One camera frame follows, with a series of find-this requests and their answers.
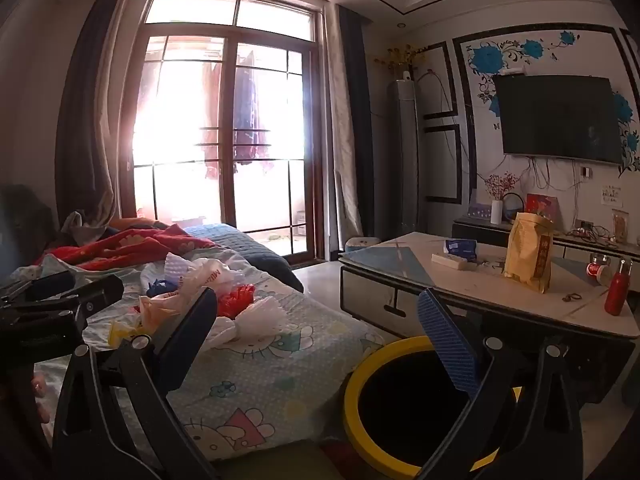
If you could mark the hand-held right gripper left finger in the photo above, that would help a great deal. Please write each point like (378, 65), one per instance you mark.
(190, 330)

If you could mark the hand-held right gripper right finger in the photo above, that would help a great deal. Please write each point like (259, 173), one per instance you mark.
(445, 335)

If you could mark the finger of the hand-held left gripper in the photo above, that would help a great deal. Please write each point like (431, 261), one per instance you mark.
(100, 291)
(20, 290)

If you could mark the beige plastic bag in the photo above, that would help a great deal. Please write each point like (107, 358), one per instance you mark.
(157, 312)

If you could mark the yellow wrapper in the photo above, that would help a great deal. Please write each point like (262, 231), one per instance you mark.
(122, 332)

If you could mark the white plastic bag red print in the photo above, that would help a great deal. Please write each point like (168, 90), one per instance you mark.
(215, 276)

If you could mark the white patterned paper towel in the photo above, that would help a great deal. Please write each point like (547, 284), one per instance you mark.
(175, 266)

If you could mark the yellow rimmed black waste bin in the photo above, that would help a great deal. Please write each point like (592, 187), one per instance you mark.
(355, 400)

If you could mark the red floral blanket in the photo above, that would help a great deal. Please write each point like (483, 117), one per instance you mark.
(130, 245)

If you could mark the white and black coffee table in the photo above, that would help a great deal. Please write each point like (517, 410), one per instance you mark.
(500, 300)

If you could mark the grey cloth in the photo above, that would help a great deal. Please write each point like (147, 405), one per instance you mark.
(82, 227)

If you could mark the white flat box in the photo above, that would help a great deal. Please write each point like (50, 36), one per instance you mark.
(450, 261)

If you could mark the blue tissue pack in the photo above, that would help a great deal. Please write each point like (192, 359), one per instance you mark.
(461, 247)

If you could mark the blue quilted sofa cover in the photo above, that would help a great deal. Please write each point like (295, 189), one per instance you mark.
(250, 250)

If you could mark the cartoon printed bedsheet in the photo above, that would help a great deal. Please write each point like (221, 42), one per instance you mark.
(280, 385)

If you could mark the yellow paper food bag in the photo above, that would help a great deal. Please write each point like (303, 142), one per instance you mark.
(527, 255)

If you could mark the light blue stool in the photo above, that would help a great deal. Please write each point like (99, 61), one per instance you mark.
(362, 245)

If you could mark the purple box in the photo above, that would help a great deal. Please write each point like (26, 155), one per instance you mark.
(480, 211)

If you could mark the white vase with red flowers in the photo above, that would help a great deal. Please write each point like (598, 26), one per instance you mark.
(496, 210)

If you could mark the round black framed mirror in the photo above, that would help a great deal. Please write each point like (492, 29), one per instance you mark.
(512, 207)

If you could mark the black and white TV cabinet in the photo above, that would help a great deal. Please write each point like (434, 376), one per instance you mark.
(575, 245)

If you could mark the red gift box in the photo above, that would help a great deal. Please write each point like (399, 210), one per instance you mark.
(542, 210)

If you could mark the red soda can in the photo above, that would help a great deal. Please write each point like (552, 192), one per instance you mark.
(597, 274)

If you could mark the power strip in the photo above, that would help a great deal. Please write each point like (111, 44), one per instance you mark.
(584, 223)

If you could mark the red thermos bottle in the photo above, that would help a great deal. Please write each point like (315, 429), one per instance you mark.
(617, 290)

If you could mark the grey standing air conditioner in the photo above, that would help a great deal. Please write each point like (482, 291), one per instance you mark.
(404, 160)

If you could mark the grey curtain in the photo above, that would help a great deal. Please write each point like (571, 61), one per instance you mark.
(350, 135)
(90, 110)

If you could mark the yellow hanging packet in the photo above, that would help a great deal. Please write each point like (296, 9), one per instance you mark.
(620, 224)

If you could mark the white paper note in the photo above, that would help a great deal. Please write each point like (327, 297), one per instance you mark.
(611, 193)

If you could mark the hanging clothes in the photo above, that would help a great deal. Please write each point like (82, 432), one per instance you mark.
(245, 105)

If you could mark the yellow dried flowers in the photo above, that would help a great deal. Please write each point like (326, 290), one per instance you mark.
(400, 57)

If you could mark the brown framed glass door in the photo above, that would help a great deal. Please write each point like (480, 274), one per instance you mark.
(227, 35)

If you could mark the wall mounted television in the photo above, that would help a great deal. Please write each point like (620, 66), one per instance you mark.
(555, 117)

